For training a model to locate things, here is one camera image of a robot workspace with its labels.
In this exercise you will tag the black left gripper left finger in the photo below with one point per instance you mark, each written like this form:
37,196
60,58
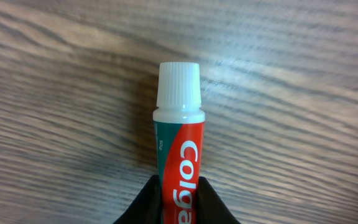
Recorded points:
146,207

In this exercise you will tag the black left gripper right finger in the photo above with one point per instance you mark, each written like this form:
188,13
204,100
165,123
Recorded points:
209,206

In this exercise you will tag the red green toothpaste tube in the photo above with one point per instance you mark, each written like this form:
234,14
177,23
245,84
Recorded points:
179,128

